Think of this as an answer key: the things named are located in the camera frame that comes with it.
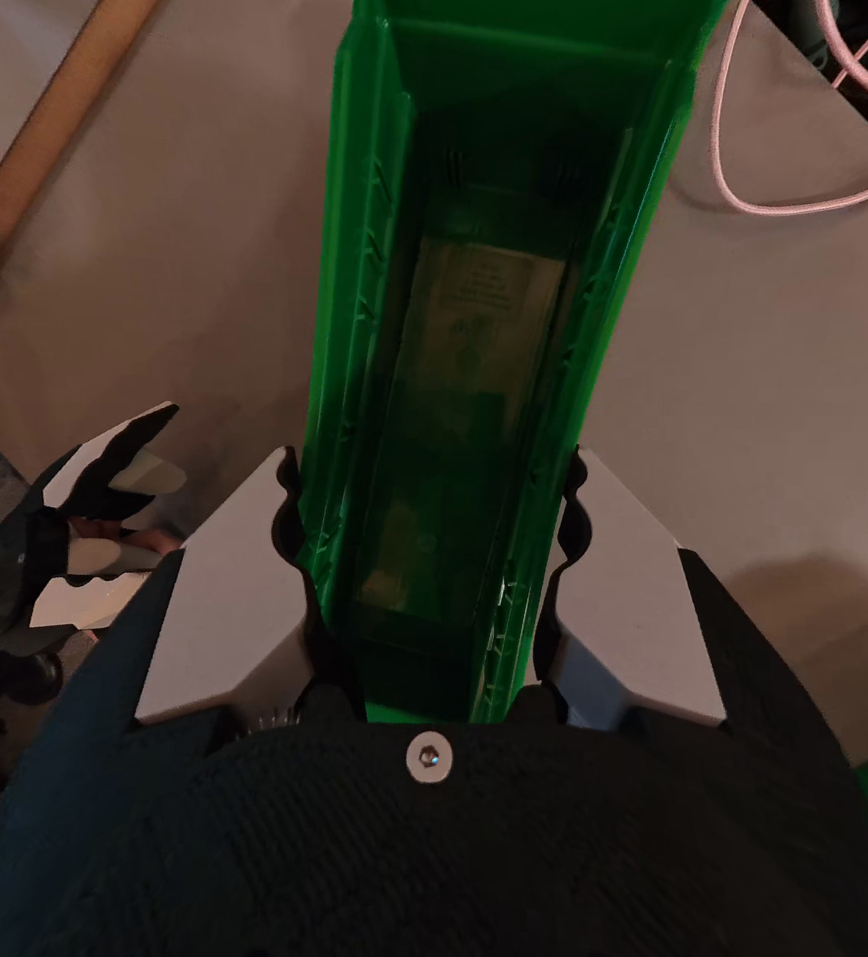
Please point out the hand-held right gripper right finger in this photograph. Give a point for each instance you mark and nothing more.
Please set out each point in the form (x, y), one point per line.
(628, 598)

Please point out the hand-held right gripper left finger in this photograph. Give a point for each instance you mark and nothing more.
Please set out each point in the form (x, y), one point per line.
(232, 598)

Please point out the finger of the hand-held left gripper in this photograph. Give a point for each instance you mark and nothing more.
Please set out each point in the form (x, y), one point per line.
(82, 471)
(90, 602)

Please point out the person's left hand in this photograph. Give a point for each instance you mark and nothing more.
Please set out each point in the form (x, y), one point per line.
(142, 537)

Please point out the black office chair base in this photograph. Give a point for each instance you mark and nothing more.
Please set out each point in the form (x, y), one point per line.
(34, 677)

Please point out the wood-edged side table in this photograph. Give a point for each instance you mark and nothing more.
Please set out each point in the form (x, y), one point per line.
(57, 134)

